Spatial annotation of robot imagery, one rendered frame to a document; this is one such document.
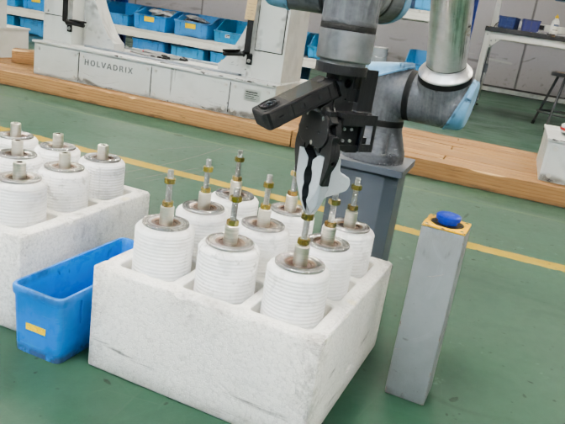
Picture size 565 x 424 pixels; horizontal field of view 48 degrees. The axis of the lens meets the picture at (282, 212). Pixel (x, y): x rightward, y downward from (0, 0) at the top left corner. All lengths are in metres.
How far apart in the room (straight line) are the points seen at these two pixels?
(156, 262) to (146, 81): 2.48
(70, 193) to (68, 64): 2.47
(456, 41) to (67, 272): 0.88
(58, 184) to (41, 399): 0.42
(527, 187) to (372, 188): 1.47
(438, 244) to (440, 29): 0.51
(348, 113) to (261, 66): 2.35
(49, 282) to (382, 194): 0.75
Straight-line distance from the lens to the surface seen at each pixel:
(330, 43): 0.85
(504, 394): 1.27
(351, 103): 0.89
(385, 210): 1.50
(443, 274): 1.05
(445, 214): 1.05
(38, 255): 1.20
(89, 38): 3.83
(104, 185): 1.37
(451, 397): 1.21
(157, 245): 1.00
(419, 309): 1.08
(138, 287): 1.00
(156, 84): 3.40
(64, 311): 1.08
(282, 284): 0.91
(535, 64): 9.25
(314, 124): 0.88
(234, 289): 0.96
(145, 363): 1.05
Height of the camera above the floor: 0.60
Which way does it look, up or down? 17 degrees down
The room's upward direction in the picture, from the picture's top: 9 degrees clockwise
